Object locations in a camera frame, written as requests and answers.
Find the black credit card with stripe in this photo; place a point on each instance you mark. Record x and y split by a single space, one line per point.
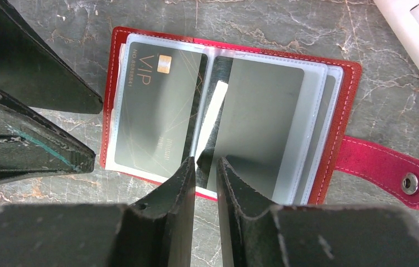
253 121

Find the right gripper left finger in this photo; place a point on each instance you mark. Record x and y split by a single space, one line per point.
156 230

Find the red leather card holder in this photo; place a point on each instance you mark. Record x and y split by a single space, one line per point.
390 170

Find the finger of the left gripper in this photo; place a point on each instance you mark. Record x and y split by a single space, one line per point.
34 74
32 146

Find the black VIP credit card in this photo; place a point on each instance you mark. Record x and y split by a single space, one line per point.
158 107

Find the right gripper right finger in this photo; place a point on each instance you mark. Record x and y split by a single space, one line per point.
255 231

